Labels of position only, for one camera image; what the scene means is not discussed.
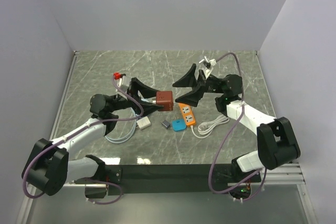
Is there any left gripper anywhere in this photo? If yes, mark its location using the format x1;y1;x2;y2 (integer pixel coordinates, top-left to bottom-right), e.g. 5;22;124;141
111;78;164;117

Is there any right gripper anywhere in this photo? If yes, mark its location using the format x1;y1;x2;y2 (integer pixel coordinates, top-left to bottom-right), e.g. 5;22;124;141
173;64;225;108

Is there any red cube socket adapter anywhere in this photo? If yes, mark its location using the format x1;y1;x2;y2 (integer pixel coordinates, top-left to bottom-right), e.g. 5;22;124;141
155;91;174;111

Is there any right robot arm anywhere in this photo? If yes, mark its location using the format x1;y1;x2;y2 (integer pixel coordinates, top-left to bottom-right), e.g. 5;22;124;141
173;64;301;183

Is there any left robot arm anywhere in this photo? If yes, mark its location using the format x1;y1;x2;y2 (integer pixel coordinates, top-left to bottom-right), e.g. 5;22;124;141
22;75;163;199

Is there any white square plug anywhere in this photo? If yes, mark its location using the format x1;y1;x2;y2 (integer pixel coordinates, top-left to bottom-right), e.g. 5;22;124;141
136;116;151;130

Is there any round light blue power strip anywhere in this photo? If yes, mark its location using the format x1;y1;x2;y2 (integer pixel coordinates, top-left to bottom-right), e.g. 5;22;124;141
132;100;155;117

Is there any orange power strip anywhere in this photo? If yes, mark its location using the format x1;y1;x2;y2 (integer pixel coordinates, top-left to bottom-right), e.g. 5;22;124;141
178;103;196;127

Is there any small grey charger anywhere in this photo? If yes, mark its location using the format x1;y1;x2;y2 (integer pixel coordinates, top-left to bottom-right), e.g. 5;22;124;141
161;120;171;130

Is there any blue square adapter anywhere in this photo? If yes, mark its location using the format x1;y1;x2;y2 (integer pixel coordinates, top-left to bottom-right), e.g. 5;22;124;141
172;119;187;132

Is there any black base beam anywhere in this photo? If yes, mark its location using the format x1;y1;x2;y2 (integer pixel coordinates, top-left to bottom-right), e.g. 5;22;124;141
75;164;256;199

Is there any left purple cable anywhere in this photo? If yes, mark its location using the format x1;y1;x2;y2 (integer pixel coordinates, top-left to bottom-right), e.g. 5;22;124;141
22;77;144;206

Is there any purple cable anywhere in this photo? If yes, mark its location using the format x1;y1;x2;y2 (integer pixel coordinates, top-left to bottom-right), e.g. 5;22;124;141
22;77;144;206
208;52;267;195

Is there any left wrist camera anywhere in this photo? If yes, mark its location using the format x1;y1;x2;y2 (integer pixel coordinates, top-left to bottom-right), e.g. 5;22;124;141
113;72;131;92

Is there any white power cable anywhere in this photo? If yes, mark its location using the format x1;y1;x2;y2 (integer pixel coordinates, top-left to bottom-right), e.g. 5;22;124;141
191;115;230;139

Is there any light blue power cable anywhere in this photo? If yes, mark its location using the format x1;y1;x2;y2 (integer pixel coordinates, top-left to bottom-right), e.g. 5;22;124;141
104;108;138;144

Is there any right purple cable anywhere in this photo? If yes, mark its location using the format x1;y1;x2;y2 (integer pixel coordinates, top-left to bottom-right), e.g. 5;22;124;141
208;52;267;195

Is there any aluminium rail frame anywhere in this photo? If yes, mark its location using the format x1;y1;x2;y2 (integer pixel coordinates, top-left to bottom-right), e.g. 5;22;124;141
15;50;320;224

